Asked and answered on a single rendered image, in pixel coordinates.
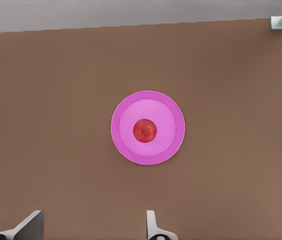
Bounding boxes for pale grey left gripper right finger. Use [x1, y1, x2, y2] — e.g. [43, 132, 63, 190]
[146, 210, 179, 240]

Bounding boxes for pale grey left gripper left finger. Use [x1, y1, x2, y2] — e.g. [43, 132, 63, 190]
[0, 210, 44, 240]

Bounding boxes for red apple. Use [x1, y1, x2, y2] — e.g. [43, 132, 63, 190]
[133, 118, 158, 144]

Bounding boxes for pink round plate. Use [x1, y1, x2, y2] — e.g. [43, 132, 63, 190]
[110, 90, 186, 167]

